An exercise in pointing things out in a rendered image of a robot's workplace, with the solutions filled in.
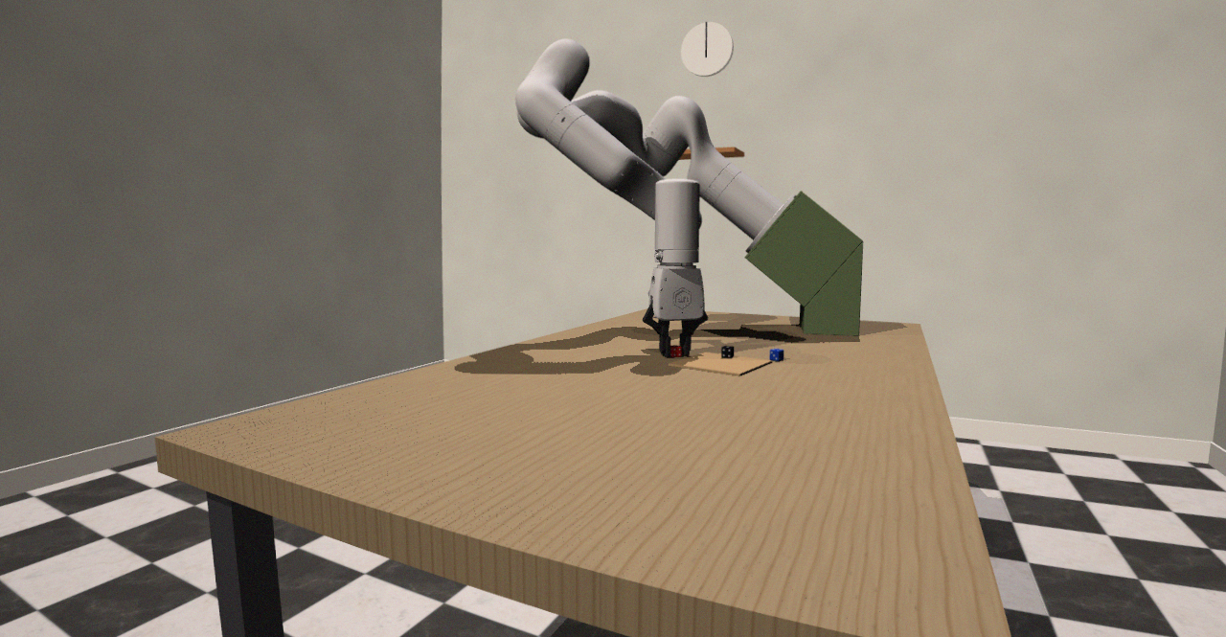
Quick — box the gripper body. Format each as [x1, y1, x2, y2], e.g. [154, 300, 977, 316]
[649, 265, 704, 321]

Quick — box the tan flat mat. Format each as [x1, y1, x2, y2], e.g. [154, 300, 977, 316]
[669, 353, 772, 376]

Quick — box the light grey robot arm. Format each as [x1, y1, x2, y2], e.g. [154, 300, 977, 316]
[515, 39, 794, 266]

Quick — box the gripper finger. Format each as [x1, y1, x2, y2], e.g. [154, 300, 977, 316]
[642, 301, 669, 356]
[679, 312, 707, 356]

